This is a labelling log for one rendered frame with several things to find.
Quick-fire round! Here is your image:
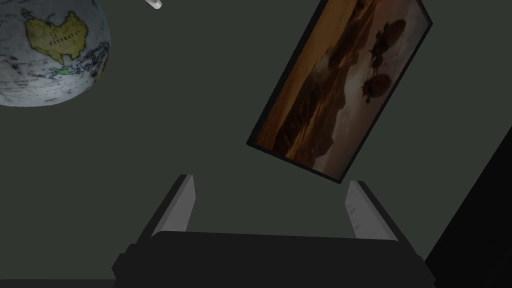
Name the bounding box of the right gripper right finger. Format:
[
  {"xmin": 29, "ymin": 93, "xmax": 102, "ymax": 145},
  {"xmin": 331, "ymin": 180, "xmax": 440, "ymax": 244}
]
[{"xmin": 345, "ymin": 180, "xmax": 415, "ymax": 255}]

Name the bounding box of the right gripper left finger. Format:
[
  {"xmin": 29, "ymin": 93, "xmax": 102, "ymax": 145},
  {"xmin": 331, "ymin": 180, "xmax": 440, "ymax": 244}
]
[{"xmin": 137, "ymin": 174, "xmax": 197, "ymax": 243}]

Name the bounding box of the black framed landscape picture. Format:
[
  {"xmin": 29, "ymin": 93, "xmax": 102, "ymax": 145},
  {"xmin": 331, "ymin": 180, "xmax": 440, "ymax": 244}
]
[{"xmin": 245, "ymin": 0, "xmax": 434, "ymax": 185}]

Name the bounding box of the white world globe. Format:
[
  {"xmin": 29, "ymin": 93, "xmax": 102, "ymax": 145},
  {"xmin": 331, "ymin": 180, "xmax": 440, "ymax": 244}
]
[{"xmin": 0, "ymin": 0, "xmax": 112, "ymax": 108}]

